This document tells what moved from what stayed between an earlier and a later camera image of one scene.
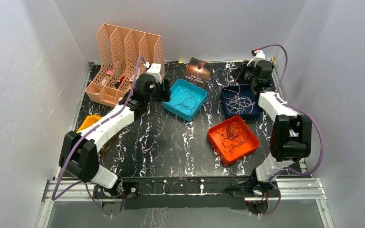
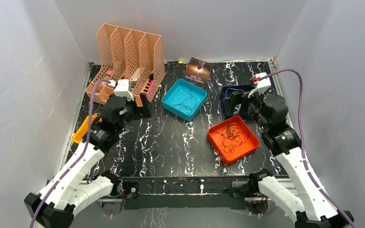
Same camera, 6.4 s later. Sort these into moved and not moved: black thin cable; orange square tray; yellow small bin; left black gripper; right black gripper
Moved: left black gripper; right black gripper
Not moved: orange square tray; yellow small bin; black thin cable
